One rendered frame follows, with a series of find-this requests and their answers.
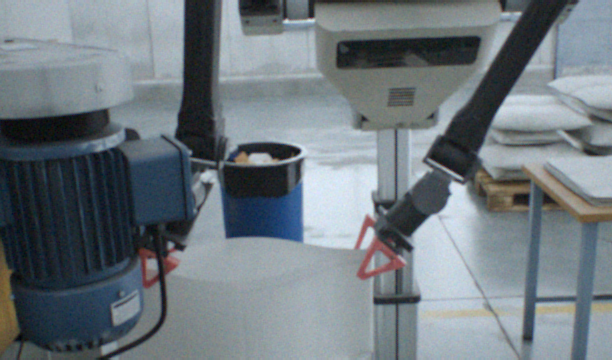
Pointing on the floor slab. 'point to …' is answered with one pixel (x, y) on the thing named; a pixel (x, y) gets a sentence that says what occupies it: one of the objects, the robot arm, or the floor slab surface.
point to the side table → (587, 215)
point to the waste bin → (264, 192)
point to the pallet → (504, 189)
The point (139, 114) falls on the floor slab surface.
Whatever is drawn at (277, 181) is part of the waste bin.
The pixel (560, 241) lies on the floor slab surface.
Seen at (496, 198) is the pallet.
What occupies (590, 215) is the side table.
